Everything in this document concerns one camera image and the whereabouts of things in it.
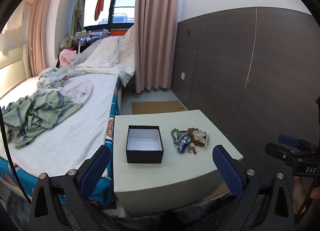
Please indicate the white wall socket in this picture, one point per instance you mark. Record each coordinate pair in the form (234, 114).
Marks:
(183, 76)

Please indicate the light blue crumpled blanket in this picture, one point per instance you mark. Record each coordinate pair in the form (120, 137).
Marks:
(53, 77)

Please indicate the orange box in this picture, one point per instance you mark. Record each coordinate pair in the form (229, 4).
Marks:
(118, 33)

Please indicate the person's right hand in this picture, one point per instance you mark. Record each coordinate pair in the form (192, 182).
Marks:
(301, 196)

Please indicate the white duvet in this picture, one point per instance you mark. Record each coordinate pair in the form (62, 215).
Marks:
(105, 55)

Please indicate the green striped blanket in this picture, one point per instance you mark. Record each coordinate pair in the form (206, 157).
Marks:
(45, 110)

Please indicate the window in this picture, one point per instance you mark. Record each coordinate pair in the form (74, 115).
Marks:
(117, 8)

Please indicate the white stand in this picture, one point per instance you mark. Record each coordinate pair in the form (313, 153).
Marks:
(79, 37)

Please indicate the pile of small trinkets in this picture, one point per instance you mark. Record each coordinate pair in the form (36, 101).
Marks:
(191, 130)

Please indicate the pink plush cloth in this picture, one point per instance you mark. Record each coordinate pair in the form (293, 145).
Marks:
(66, 57)

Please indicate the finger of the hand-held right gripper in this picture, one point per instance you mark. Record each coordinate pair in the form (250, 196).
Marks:
(288, 140)
(277, 151)

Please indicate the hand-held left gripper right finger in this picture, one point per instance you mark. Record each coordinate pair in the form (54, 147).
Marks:
(228, 171)

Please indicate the green hanging garment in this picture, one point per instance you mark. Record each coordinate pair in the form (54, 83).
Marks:
(76, 13)

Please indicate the white low table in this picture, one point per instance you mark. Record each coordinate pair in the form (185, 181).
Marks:
(175, 176)

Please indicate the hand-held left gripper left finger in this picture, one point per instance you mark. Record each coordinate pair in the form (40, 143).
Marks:
(93, 171)

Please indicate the white printed shirt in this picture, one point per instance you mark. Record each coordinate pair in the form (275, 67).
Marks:
(78, 90)

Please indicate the black jewelry box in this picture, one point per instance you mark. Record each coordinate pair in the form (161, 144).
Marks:
(143, 157)

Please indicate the pink curtain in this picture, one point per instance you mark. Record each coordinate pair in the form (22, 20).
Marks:
(155, 33)
(41, 25)

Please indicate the orange hanging garment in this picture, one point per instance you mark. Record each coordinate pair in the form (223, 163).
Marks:
(100, 3)

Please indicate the beige headboard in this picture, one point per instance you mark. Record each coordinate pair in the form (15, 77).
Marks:
(12, 75)

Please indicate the flat cardboard sheet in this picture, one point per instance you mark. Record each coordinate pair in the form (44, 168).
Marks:
(157, 107)

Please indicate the bed with white sheet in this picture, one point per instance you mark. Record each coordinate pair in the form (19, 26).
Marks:
(110, 130)
(82, 120)

